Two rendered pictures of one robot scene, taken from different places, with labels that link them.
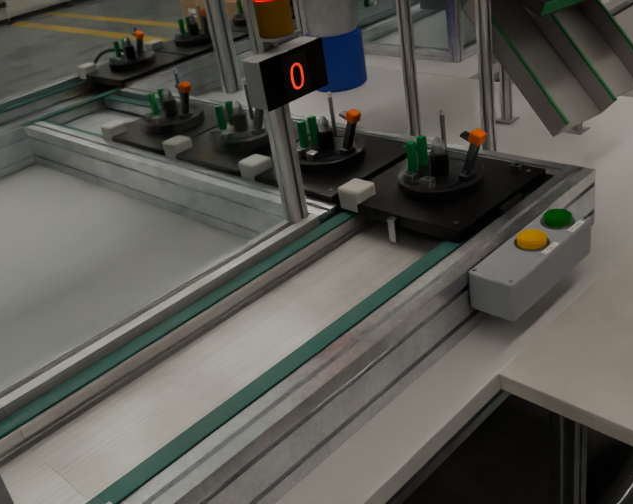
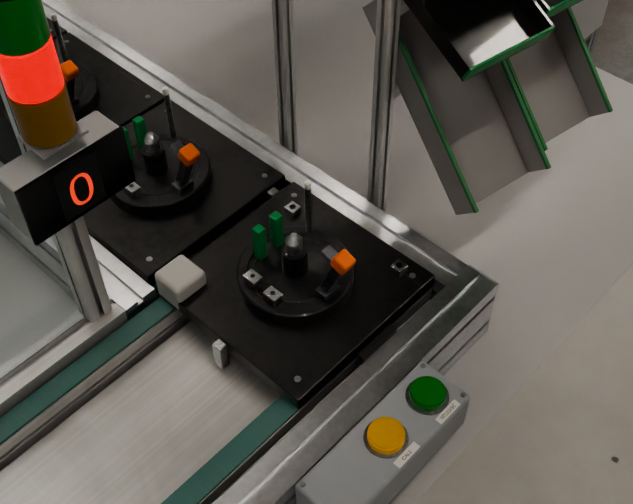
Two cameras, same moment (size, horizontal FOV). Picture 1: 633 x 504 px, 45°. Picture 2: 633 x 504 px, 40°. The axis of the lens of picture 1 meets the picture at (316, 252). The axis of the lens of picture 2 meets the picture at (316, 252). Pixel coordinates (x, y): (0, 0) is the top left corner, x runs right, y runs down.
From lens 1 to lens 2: 0.58 m
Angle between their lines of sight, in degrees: 21
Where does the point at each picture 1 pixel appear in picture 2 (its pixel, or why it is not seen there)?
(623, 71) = (573, 95)
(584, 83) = (514, 130)
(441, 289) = not seen: outside the picture
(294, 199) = (88, 299)
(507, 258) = (349, 467)
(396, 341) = not seen: outside the picture
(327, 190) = (144, 260)
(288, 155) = (78, 256)
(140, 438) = not seen: outside the picture
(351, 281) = (153, 435)
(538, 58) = (459, 89)
